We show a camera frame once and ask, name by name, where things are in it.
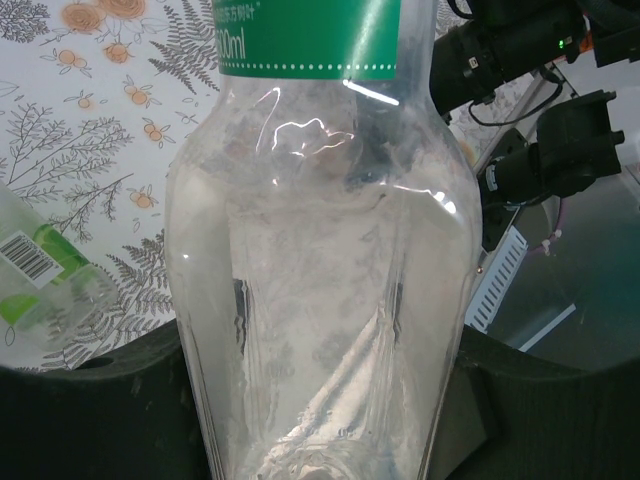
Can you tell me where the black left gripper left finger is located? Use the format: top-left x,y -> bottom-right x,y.
0,318 -> 212,480

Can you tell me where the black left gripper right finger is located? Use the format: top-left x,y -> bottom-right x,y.
428,323 -> 640,480

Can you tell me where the clear bottle lime green label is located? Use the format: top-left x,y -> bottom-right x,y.
0,178 -> 119,362

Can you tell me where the clear bottle dark green label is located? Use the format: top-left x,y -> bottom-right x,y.
162,0 -> 484,480

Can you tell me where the floral fern print tablecloth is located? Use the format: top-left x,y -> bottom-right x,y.
0,0 -> 547,374

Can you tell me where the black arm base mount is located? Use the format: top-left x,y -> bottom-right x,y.
478,127 -> 539,254

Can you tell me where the white slotted cable duct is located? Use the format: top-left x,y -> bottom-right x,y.
462,224 -> 529,334

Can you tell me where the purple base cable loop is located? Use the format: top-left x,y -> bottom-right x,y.
541,192 -> 569,257

